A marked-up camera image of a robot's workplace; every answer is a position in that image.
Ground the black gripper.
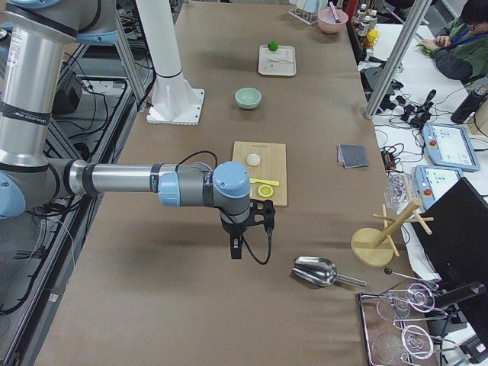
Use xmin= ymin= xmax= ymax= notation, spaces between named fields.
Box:
xmin=220 ymin=207 xmax=253 ymax=260

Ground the white steamed bun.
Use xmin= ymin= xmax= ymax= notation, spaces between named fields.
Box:
xmin=246 ymin=153 xmax=262 ymax=167

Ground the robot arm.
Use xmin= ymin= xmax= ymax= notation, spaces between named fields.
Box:
xmin=1 ymin=1 xmax=262 ymax=259

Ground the mint green bowl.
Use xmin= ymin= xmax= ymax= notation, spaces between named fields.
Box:
xmin=234 ymin=87 xmax=262 ymax=110

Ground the pink bowl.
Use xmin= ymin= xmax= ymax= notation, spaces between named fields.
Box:
xmin=317 ymin=8 xmax=348 ymax=34

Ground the lemon half near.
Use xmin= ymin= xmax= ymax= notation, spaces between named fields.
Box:
xmin=258 ymin=184 xmax=275 ymax=198

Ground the yellow plastic knife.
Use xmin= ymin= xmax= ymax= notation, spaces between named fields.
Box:
xmin=249 ymin=178 xmax=280 ymax=187

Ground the wooden cutting board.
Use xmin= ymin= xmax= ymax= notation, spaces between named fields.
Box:
xmin=232 ymin=141 xmax=288 ymax=207

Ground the metal scoop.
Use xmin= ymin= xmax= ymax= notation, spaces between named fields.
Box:
xmin=292 ymin=256 xmax=368 ymax=287

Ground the wooden mug tree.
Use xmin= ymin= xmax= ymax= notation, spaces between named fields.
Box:
xmin=351 ymin=198 xmax=434 ymax=268

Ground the grey folded cloth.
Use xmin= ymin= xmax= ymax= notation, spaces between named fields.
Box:
xmin=337 ymin=144 xmax=369 ymax=168

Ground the cream rabbit tray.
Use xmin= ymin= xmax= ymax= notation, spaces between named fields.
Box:
xmin=258 ymin=44 xmax=297 ymax=77

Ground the green lime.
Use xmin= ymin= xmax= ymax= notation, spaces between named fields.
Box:
xmin=268 ymin=41 xmax=278 ymax=51

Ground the lower teach pendant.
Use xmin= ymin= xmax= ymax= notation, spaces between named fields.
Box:
xmin=414 ymin=165 xmax=464 ymax=210

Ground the teach pendant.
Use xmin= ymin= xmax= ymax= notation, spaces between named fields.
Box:
xmin=414 ymin=165 xmax=464 ymax=210
xmin=422 ymin=123 xmax=480 ymax=172

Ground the black monitor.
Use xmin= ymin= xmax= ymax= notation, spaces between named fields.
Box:
xmin=413 ymin=178 xmax=487 ymax=287

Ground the upper teach pendant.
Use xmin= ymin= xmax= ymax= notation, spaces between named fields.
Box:
xmin=422 ymin=123 xmax=480 ymax=172

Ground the seated person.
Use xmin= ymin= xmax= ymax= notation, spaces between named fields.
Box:
xmin=419 ymin=0 xmax=487 ymax=84

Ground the black camera cable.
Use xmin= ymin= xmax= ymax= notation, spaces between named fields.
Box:
xmin=240 ymin=224 xmax=274 ymax=266

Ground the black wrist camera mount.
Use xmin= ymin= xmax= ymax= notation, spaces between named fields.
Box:
xmin=249 ymin=199 xmax=275 ymax=231

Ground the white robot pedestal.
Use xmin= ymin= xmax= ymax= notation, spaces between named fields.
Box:
xmin=136 ymin=1 xmax=204 ymax=126

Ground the wire glass rack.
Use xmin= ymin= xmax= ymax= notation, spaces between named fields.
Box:
xmin=358 ymin=282 xmax=458 ymax=365

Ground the aluminium frame post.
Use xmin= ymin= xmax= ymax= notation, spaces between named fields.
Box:
xmin=364 ymin=0 xmax=431 ymax=120

